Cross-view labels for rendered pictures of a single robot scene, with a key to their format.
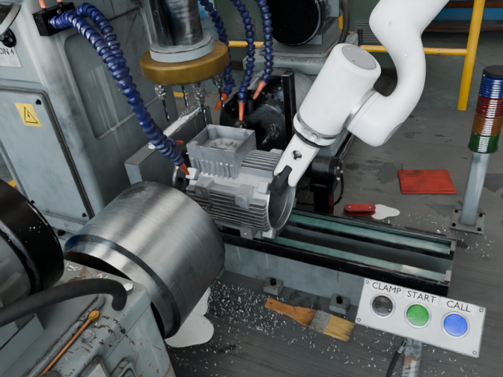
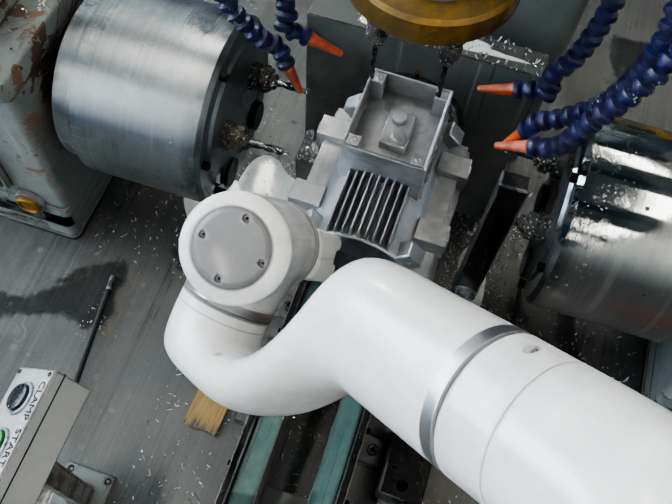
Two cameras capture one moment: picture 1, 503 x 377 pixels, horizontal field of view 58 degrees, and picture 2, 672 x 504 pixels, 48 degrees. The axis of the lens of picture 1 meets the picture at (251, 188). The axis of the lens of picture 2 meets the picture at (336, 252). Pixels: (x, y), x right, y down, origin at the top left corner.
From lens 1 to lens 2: 0.85 m
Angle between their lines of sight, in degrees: 52
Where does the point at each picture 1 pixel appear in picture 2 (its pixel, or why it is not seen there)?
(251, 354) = (169, 292)
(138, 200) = (175, 34)
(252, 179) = (331, 200)
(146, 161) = (326, 21)
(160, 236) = (117, 84)
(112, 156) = not seen: outside the picture
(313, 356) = (161, 373)
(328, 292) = not seen: hidden behind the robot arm
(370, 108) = (182, 305)
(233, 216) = not seen: hidden behind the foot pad
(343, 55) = (208, 211)
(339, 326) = (208, 410)
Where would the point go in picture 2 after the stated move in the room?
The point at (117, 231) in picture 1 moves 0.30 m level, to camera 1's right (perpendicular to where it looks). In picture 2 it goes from (106, 28) to (129, 253)
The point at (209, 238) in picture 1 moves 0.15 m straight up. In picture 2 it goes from (170, 157) to (148, 74)
